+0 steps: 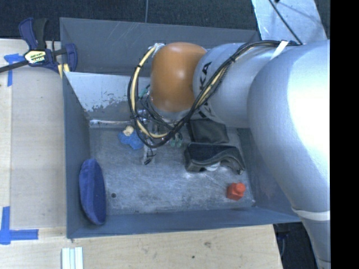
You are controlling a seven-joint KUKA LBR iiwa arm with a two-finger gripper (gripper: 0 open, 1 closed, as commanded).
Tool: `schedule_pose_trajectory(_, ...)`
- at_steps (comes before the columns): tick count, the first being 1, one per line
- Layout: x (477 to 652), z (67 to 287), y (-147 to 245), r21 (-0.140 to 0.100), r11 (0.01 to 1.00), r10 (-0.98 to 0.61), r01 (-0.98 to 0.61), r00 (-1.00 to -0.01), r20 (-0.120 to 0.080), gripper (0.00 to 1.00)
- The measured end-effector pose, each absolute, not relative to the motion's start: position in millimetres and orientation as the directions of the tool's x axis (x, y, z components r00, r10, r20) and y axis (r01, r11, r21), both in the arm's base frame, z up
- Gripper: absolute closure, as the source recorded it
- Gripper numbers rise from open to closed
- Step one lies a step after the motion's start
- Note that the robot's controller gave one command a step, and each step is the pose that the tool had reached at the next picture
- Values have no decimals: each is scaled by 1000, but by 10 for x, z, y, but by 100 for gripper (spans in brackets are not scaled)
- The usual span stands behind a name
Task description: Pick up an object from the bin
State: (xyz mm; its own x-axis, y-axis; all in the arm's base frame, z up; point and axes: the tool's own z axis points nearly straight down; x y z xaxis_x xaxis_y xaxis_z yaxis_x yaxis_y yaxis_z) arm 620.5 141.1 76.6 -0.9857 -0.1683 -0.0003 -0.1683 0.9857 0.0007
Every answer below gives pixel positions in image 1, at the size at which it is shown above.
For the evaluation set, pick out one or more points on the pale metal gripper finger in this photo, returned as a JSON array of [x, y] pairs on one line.
[[146, 154], [152, 153]]

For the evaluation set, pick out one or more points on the grey metal bin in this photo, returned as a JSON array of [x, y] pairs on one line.
[[157, 183]]

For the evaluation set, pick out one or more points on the black folded cloth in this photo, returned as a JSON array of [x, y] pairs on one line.
[[209, 132]]

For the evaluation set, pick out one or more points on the blue and cream toy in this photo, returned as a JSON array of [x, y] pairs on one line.
[[131, 140]]

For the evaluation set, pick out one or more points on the pale wood flat board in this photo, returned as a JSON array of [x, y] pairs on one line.
[[36, 150]]

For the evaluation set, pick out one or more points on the small red block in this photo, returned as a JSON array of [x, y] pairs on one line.
[[235, 191]]

